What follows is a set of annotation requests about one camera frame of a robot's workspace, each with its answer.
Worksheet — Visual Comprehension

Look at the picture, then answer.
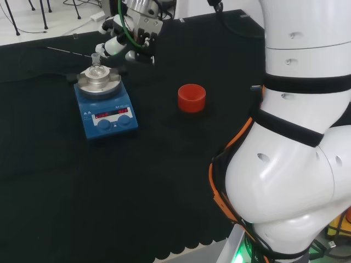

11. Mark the black bench cloth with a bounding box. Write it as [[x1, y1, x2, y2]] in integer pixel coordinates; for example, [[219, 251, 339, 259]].
[[0, 9, 267, 263]]

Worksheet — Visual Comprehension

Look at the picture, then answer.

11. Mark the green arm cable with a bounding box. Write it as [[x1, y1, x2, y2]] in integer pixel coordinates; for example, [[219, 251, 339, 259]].
[[118, 0, 146, 50]]

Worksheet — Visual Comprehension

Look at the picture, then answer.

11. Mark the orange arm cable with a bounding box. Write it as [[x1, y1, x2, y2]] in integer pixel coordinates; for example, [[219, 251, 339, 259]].
[[207, 116, 254, 230]]

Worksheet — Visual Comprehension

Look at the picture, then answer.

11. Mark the thin glass rod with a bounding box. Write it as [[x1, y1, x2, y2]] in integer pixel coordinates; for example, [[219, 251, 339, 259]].
[[38, 45, 93, 59]]

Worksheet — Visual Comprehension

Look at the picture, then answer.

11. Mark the yellow stop button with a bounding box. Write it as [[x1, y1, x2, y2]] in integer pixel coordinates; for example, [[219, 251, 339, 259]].
[[327, 207, 351, 239]]

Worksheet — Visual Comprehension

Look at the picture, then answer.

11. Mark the black tripod leg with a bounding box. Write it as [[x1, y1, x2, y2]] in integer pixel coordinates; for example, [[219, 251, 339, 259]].
[[0, 0, 21, 36], [30, 0, 53, 31]]

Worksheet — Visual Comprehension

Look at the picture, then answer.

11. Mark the black heater power cable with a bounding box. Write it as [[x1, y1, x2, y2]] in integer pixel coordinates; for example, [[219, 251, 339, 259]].
[[0, 70, 70, 83]]

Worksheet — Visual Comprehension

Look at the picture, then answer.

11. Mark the clear round-bottom glass flask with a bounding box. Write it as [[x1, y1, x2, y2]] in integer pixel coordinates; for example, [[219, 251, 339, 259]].
[[88, 53, 106, 79]]

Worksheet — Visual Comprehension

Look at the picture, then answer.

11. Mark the red ribbed plastic cup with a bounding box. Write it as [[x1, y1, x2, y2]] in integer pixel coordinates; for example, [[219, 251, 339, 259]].
[[177, 83, 207, 113]]

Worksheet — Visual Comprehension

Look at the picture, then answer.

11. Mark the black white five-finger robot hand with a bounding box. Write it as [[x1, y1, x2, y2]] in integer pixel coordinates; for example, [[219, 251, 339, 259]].
[[95, 13, 138, 62]]

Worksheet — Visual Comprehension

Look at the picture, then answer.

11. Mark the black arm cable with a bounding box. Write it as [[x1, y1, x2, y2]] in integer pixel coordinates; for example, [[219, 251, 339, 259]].
[[207, 0, 265, 39]]

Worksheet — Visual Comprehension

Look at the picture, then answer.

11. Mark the heater with blue base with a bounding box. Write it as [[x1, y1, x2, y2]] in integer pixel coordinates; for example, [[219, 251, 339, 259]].
[[66, 65, 139, 142]]

